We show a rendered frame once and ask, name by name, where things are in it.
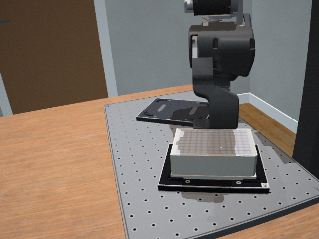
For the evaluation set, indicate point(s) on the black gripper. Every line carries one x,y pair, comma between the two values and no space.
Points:
226,50

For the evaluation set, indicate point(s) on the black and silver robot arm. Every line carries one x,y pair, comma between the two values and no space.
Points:
212,10

